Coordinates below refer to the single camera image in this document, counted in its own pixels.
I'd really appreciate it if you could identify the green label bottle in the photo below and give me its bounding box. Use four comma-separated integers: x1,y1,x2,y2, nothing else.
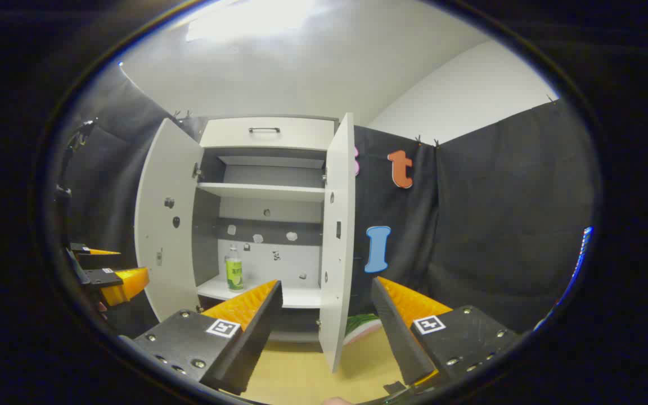
224,245,244,292

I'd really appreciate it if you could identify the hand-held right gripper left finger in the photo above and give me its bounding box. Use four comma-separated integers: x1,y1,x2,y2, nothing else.
117,280,284,396

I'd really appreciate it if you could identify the white cabinet shelf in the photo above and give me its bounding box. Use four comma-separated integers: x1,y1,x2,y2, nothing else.
197,182,326,202
197,274,323,309

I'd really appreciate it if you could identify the white cabinet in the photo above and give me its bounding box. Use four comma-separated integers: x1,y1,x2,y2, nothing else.
192,115,340,344

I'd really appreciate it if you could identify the white cabinet door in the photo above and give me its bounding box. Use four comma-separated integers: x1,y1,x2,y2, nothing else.
134,118,205,322
318,112,356,374

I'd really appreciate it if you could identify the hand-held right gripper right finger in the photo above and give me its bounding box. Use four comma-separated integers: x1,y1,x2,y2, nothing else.
370,276,520,389

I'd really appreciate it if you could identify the watermelon slice toy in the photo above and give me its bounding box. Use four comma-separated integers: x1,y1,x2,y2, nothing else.
344,313,384,346

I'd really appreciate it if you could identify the black backdrop cloth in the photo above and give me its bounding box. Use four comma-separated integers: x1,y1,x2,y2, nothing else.
48,62,600,338

